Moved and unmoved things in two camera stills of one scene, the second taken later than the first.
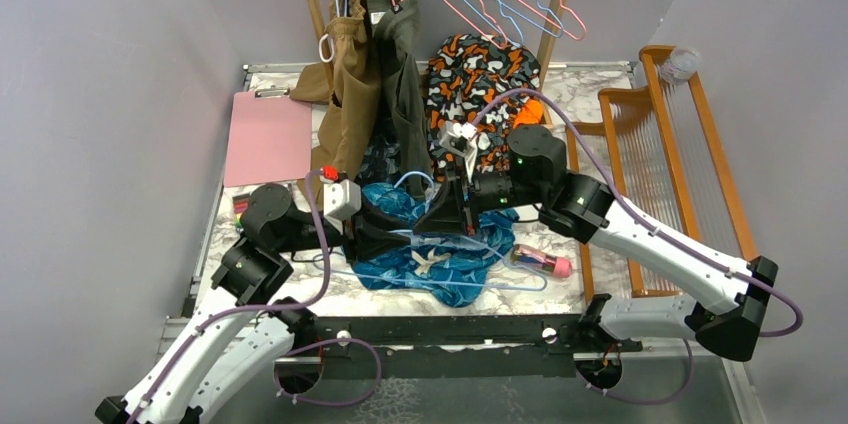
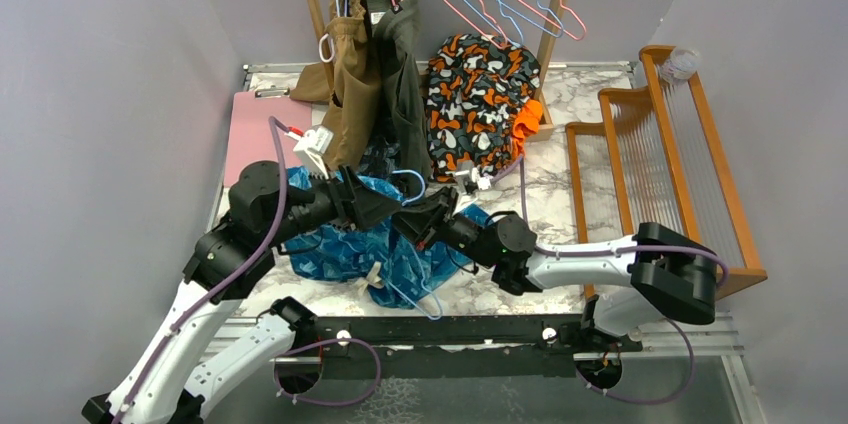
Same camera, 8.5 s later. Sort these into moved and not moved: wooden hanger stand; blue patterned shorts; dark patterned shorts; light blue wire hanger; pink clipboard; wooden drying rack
Moved: blue patterned shorts; light blue wire hanger
Not moved: dark patterned shorts; pink clipboard; wooden hanger stand; wooden drying rack
